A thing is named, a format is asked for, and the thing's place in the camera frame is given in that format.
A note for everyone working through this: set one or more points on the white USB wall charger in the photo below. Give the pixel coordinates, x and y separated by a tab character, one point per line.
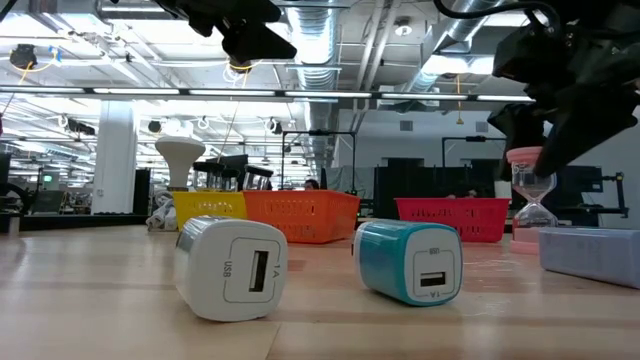
210	270

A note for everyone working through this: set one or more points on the pink hourglass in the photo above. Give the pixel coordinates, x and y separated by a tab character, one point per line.
532	220

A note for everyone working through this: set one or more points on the orange plastic basket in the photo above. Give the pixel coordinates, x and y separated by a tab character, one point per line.
300	215

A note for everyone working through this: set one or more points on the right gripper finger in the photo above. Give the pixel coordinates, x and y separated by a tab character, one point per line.
520	125
585	130

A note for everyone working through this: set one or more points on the white column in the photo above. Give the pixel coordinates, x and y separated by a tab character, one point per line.
115	160

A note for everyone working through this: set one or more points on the silver ventilation duct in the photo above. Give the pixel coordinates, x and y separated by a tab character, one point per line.
317	60

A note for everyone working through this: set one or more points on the black background rig frame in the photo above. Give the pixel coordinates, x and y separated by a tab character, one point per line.
320	133
472	138

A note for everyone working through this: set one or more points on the black monitor on arm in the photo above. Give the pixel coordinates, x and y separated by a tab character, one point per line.
585	185

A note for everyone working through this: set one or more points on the yellow plastic basket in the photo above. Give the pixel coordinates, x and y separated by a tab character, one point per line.
207	207

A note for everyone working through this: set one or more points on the light blue power adapter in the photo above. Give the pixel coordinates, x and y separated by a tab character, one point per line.
590	257

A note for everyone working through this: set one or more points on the white mushroom-shaped lamp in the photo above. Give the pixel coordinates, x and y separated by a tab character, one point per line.
180	155

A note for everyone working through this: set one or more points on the long ceiling light strip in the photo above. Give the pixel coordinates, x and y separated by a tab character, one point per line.
230	92

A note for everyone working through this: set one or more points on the black partition panel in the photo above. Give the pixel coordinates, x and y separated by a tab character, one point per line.
425	180

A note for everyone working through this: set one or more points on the red plastic basket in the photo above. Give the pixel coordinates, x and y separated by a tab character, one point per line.
450	217

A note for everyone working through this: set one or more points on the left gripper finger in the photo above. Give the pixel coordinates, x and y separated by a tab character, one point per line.
260	45

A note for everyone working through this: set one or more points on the blue USB wall charger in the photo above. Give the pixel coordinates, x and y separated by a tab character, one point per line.
385	260

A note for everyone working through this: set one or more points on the black hourglass yellow-green sand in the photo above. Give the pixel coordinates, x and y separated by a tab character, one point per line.
259	172

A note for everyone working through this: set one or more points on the person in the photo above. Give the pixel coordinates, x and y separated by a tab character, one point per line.
311	184

